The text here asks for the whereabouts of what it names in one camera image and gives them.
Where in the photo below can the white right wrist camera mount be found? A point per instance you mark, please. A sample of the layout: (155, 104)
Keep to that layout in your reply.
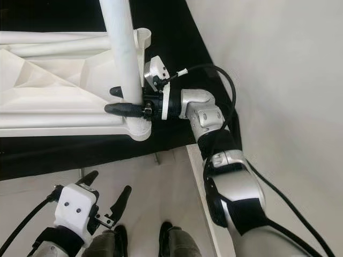
(155, 69)

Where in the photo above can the white plastic children table top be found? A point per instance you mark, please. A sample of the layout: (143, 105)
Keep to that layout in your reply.
(64, 91)

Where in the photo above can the black tablecloth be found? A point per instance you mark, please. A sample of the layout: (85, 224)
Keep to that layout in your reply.
(64, 160)

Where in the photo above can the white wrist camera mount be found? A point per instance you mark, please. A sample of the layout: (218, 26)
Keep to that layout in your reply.
(155, 69)
(77, 211)

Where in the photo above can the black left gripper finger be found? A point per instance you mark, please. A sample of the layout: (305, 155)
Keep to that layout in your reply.
(88, 178)
(122, 203)

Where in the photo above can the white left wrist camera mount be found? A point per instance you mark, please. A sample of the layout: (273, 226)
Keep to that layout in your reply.
(77, 211)

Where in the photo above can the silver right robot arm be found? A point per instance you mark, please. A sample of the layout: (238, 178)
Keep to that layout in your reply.
(241, 187)

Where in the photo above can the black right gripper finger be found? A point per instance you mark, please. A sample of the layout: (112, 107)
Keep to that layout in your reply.
(126, 110)
(117, 92)

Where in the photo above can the metal folding table frame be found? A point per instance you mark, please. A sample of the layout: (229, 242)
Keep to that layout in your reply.
(156, 158)

